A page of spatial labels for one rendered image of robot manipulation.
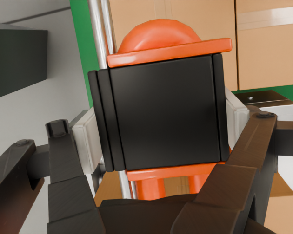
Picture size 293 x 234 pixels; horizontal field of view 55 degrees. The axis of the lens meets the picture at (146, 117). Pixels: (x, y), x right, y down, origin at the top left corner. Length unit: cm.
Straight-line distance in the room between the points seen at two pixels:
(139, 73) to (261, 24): 77
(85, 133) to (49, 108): 145
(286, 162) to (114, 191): 57
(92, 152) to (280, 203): 48
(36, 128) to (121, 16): 97
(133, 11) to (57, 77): 77
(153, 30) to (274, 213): 49
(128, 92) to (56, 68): 138
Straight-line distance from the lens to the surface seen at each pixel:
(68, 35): 151
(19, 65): 131
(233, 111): 16
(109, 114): 18
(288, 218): 63
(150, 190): 21
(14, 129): 173
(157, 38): 18
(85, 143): 16
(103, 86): 18
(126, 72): 17
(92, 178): 99
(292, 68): 96
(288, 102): 93
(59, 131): 16
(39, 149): 16
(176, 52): 17
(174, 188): 62
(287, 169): 100
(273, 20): 93
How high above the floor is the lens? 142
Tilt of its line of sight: 73 degrees down
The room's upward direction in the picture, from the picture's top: 166 degrees counter-clockwise
